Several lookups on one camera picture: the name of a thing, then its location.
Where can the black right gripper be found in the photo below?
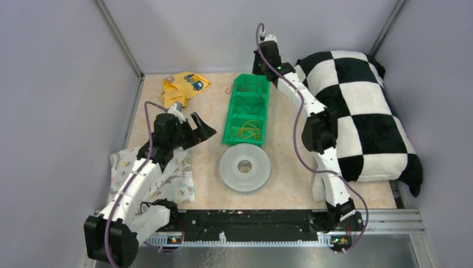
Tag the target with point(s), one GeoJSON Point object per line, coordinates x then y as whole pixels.
{"type": "Point", "coordinates": [255, 70]}

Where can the white animal print cloth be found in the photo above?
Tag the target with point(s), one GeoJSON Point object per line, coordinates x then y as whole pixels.
{"type": "Point", "coordinates": [176, 184]}

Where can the green compartment bin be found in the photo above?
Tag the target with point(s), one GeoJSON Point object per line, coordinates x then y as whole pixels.
{"type": "Point", "coordinates": [246, 119]}

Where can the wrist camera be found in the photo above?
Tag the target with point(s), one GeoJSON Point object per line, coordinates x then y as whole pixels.
{"type": "Point", "coordinates": [268, 38]}
{"type": "Point", "coordinates": [176, 110]}

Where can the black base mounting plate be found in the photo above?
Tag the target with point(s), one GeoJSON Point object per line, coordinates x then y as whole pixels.
{"type": "Point", "coordinates": [258, 225]}

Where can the yellow printed cloth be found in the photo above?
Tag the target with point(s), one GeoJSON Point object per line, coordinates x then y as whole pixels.
{"type": "Point", "coordinates": [182, 86]}

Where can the grey cable spool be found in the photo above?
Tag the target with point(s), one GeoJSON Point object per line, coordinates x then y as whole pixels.
{"type": "Point", "coordinates": [245, 168]}

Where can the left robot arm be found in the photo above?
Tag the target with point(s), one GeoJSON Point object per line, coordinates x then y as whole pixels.
{"type": "Point", "coordinates": [117, 232]}

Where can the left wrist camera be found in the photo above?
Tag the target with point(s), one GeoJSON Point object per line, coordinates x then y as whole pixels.
{"type": "Point", "coordinates": [176, 110]}

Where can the black white checkered pillow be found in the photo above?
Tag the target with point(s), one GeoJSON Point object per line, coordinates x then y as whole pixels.
{"type": "Point", "coordinates": [372, 144]}

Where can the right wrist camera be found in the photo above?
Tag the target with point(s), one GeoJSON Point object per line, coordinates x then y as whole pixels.
{"type": "Point", "coordinates": [268, 38]}

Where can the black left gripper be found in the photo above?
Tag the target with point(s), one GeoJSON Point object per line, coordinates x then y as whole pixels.
{"type": "Point", "coordinates": [204, 131]}

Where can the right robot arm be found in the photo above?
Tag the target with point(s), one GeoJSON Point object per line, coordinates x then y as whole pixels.
{"type": "Point", "coordinates": [319, 133]}

